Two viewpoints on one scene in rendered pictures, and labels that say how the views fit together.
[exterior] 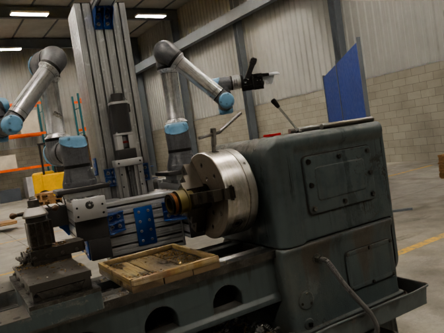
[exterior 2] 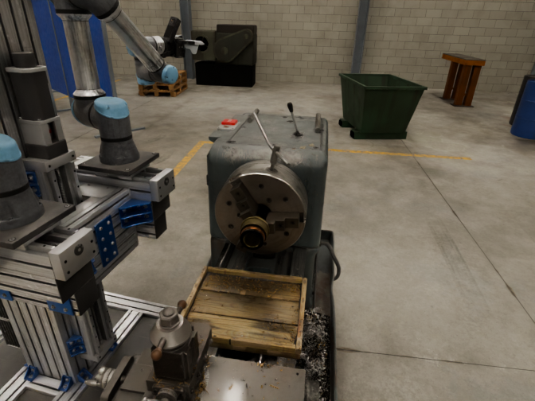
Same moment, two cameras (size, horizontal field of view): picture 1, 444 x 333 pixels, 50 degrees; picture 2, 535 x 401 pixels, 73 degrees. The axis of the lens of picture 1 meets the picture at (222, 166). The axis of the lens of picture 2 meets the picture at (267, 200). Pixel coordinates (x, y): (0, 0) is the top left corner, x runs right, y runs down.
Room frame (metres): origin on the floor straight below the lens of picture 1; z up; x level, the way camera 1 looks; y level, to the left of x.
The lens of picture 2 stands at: (1.03, 0.90, 1.68)
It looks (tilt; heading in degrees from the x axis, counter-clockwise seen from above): 27 degrees down; 308
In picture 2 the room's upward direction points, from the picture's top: 2 degrees clockwise
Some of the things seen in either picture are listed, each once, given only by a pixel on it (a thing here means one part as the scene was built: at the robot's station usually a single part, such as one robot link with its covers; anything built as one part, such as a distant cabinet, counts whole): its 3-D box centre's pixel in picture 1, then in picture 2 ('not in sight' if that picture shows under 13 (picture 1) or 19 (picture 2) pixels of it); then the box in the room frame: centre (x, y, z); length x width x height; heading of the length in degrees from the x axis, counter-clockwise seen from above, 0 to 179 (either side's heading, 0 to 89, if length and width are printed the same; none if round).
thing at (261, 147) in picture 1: (299, 180); (272, 171); (1.94, -0.31, 1.06); 0.59 x 0.48 x 0.39; 120
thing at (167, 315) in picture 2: (32, 201); (169, 315); (1.49, 0.61, 1.17); 0.04 x 0.04 x 0.03
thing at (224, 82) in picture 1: (221, 84); (141, 47); (2.48, -0.06, 1.56); 0.11 x 0.08 x 0.09; 93
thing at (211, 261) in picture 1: (156, 264); (245, 306); (1.59, 0.27, 0.89); 0.36 x 0.30 x 0.04; 30
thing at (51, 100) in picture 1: (53, 108); not in sight; (2.23, 0.74, 1.54); 0.15 x 0.12 x 0.55; 45
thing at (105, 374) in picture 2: not in sight; (100, 377); (1.65, 0.70, 0.95); 0.07 x 0.04 x 0.04; 30
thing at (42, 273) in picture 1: (47, 273); (205, 395); (1.43, 0.58, 0.95); 0.43 x 0.17 x 0.05; 30
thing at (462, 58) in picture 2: not in sight; (457, 78); (3.06, -9.02, 0.50); 1.61 x 0.44 x 1.00; 122
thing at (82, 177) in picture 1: (78, 175); (8, 200); (2.13, 0.65, 1.21); 0.15 x 0.15 x 0.10
